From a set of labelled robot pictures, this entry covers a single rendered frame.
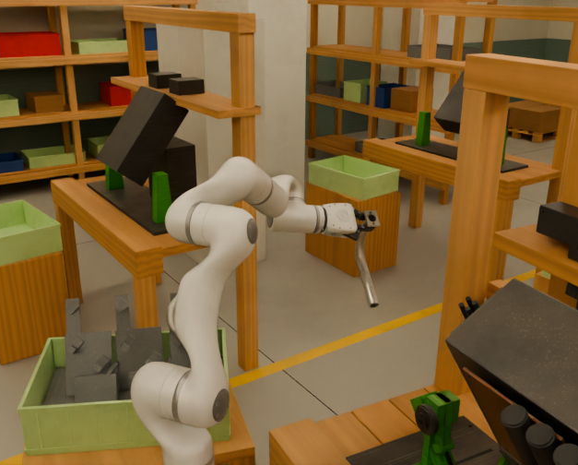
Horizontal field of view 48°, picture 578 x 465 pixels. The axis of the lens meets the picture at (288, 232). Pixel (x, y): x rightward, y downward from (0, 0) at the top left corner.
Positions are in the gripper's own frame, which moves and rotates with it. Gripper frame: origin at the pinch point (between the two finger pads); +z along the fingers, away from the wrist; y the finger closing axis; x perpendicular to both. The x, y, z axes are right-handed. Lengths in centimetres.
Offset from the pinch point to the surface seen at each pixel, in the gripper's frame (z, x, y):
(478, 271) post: 29.9, -6.6, -20.0
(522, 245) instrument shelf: 14, -43, -32
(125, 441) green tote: -67, 56, -47
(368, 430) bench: 0, 27, -56
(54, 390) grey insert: -87, 75, -25
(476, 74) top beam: 15, -48, 19
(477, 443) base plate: 25, 11, -66
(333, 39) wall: 284, 431, 592
